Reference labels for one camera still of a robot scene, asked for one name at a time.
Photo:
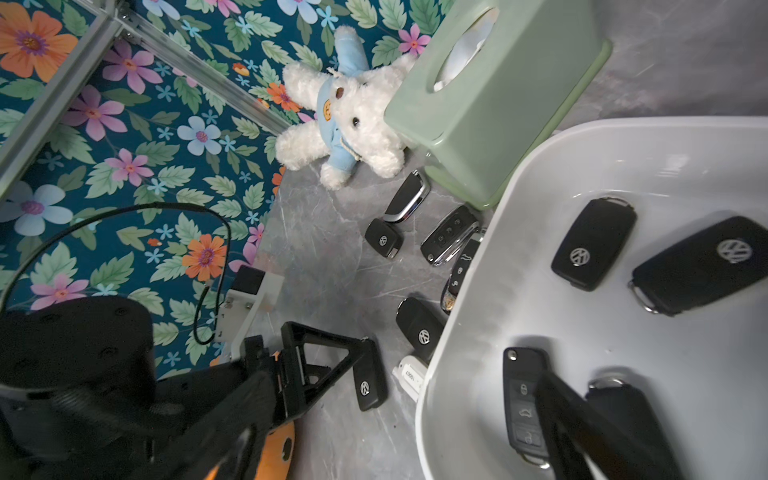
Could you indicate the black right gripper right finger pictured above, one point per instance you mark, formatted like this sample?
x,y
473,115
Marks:
x,y
570,428

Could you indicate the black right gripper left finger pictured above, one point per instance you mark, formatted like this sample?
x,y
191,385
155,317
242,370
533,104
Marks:
x,y
250,407

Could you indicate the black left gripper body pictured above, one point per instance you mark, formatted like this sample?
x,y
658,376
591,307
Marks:
x,y
189,397

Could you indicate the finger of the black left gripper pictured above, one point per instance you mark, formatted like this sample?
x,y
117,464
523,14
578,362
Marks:
x,y
302,384

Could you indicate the black VW key front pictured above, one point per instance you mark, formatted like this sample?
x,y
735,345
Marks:
x,y
369,377

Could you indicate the white storage box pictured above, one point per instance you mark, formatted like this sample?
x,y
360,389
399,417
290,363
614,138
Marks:
x,y
703,371

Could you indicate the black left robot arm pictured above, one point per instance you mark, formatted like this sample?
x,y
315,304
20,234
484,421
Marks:
x,y
80,398

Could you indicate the white key fob with tag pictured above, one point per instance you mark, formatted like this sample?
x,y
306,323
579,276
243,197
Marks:
x,y
410,372

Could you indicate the black slim Porsche key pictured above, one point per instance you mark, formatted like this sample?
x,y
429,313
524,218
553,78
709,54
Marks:
x,y
458,272

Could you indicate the black chrome button key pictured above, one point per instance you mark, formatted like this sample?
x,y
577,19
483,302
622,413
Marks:
x,y
448,237

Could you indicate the black silver flip key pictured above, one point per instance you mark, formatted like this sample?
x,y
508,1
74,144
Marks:
x,y
411,194

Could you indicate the green tissue box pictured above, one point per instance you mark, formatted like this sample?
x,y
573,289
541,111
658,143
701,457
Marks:
x,y
495,81

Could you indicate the orange plush toy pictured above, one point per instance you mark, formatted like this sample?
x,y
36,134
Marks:
x,y
274,462

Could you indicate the white teddy bear blue shirt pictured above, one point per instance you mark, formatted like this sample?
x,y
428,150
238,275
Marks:
x,y
350,103

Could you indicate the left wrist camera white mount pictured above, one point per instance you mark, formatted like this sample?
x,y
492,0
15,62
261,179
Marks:
x,y
252,291

